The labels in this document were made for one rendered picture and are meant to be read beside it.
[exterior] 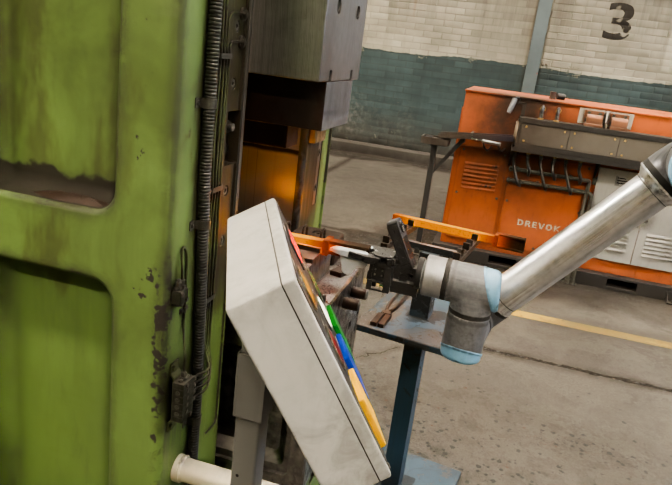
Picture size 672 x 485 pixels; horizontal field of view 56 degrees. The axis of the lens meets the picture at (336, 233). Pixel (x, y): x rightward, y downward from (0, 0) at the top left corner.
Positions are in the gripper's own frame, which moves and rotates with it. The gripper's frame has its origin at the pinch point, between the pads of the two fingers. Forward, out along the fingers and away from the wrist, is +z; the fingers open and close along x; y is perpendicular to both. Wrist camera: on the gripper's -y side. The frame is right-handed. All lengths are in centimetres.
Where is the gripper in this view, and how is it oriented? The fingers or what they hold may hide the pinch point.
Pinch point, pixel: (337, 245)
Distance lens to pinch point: 141.5
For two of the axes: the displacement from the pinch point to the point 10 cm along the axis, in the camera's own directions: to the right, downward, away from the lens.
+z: -9.5, -2.1, 2.3
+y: -1.4, 9.5, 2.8
